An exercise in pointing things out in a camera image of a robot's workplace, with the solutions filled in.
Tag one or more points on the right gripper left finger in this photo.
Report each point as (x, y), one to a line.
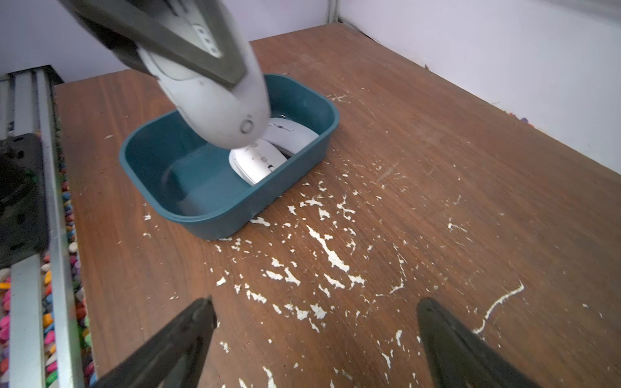
(174, 357)

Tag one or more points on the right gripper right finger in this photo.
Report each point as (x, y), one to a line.
(457, 357)

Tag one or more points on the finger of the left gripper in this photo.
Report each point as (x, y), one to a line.
(160, 39)

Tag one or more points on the white ergonomic mouse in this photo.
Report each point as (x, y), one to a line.
(227, 117)

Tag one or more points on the white slim mouse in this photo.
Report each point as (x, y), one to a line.
(289, 137)

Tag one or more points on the teal plastic storage box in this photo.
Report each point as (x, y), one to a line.
(191, 182)

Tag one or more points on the colourful pebble strip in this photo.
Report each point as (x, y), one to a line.
(45, 345)

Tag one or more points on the aluminium front rail frame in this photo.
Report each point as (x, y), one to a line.
(27, 100)

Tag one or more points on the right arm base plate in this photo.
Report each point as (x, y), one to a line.
(24, 226)

